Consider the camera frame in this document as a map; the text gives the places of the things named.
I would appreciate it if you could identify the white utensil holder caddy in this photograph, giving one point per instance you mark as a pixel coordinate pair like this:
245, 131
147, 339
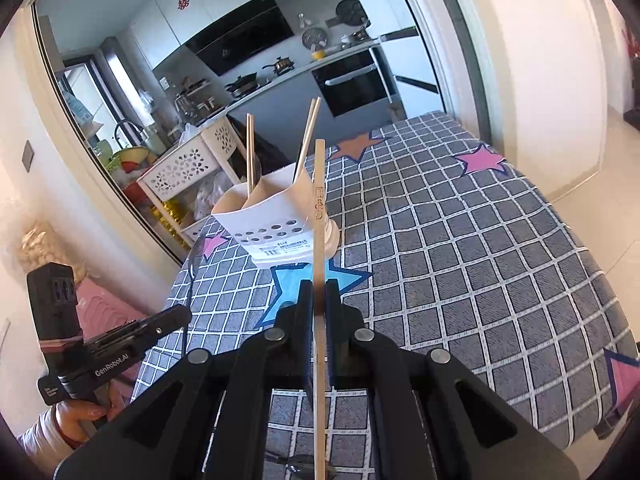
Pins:
274, 223

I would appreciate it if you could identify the grey checkered tablecloth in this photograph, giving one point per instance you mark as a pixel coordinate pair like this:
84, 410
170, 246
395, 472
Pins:
478, 264

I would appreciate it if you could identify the bamboo chopstick blue pattern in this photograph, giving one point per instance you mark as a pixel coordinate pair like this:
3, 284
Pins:
307, 135

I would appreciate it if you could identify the cream perforated storage rack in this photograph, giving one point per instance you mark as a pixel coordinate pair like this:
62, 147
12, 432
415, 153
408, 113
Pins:
209, 150

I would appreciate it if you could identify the black range hood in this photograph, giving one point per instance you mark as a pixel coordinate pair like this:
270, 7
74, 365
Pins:
239, 35

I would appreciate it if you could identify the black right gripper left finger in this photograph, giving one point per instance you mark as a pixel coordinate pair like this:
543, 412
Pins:
207, 416

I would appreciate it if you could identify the white refrigerator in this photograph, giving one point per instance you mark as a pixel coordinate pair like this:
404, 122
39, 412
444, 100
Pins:
407, 58

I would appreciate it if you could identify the black wok on stove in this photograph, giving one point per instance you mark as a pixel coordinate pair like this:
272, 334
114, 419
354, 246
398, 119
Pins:
243, 85

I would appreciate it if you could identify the thin bamboo chopstick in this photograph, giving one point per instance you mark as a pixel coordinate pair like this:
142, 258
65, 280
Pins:
312, 129

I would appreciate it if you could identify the person's left hand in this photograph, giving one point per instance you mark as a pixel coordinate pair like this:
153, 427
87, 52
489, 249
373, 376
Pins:
70, 416

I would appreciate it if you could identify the long bamboo chopstick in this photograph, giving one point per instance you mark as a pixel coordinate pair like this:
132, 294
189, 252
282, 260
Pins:
250, 153

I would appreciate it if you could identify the black handheld camera grip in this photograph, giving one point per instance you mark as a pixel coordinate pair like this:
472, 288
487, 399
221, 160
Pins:
53, 300

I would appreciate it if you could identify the black built-in oven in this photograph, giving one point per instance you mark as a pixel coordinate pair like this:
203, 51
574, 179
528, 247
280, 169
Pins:
355, 81

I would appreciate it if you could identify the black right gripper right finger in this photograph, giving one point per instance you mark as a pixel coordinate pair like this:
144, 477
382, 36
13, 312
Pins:
431, 417

